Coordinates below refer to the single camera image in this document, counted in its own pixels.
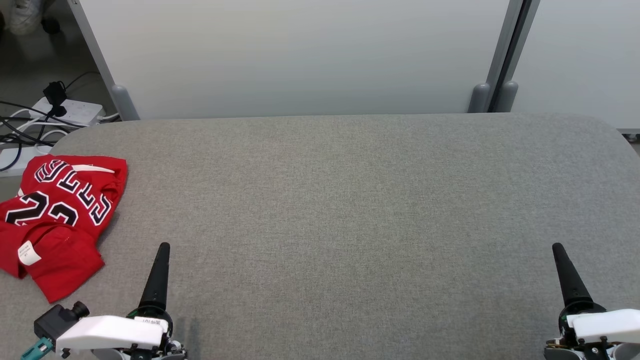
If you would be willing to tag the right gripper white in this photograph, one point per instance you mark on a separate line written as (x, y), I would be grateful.
(605, 327)

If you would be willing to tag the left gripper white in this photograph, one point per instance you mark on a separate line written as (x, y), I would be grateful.
(110, 332)

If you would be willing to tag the red Bulls 23 jersey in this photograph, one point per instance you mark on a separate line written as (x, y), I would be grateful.
(65, 250)

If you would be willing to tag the white power strip with adapter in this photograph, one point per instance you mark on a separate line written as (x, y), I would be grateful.
(80, 112)

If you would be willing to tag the black power adapter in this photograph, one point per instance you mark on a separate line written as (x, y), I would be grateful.
(54, 94)

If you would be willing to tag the black caster wheel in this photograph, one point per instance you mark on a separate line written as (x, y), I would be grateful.
(51, 26)

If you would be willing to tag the white crumpled bag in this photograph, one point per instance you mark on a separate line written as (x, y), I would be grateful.
(25, 17)

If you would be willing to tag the left camera teal connector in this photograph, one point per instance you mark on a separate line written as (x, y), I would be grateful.
(37, 347)

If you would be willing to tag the grey partition post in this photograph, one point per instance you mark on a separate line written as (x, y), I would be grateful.
(479, 97)
(125, 102)
(509, 95)

